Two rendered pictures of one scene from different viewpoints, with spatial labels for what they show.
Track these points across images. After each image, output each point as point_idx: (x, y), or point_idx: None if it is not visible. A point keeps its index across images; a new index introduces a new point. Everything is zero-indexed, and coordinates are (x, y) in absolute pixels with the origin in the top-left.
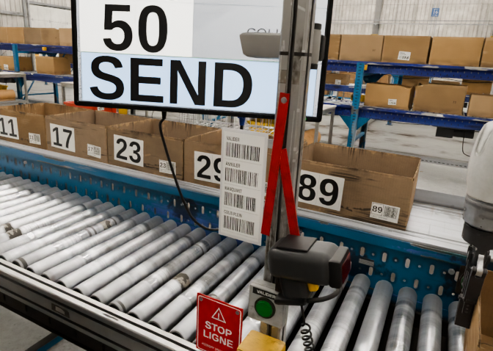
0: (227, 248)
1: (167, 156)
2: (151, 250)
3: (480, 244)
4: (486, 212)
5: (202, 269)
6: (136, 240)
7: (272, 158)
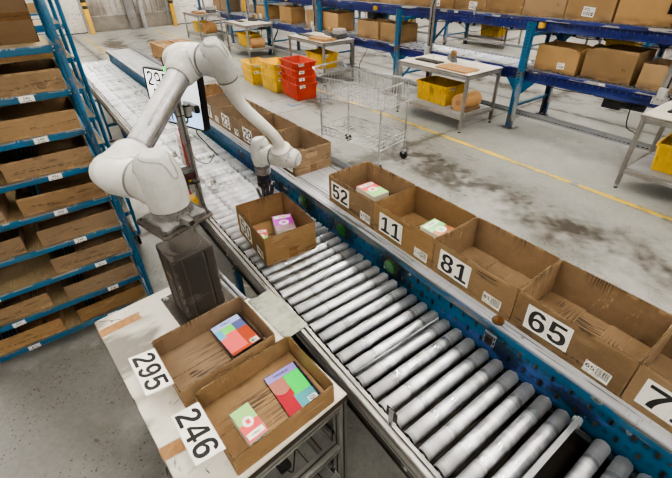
0: (244, 174)
1: None
2: (214, 170)
3: (257, 179)
4: (254, 168)
5: (225, 180)
6: (212, 165)
7: (181, 143)
